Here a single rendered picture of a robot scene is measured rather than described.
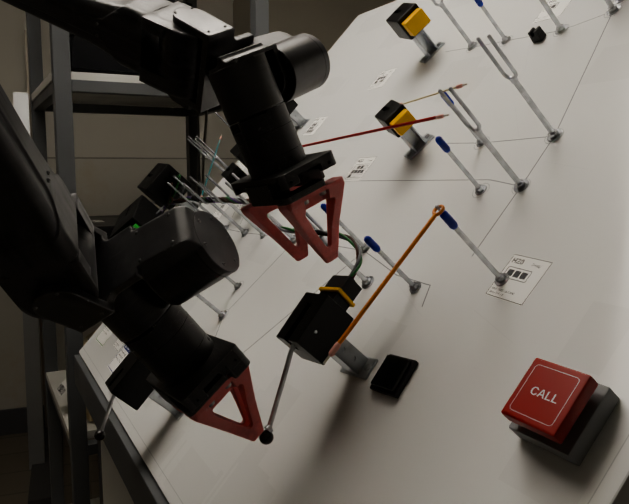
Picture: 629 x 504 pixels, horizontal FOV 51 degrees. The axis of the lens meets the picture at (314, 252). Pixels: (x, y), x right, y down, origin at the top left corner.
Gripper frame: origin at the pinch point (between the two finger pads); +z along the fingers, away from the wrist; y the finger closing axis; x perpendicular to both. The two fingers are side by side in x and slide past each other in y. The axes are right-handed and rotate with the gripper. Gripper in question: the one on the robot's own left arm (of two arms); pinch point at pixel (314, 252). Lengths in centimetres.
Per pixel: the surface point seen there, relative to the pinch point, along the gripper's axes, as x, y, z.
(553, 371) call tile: 0.2, -25.7, 8.7
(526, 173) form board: -23.0, -8.3, 2.1
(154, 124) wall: -90, 259, -17
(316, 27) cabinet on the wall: -164, 208, -29
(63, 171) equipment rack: -2, 90, -15
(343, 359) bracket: 2.5, -1.6, 10.8
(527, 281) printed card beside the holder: -10.2, -16.0, 7.7
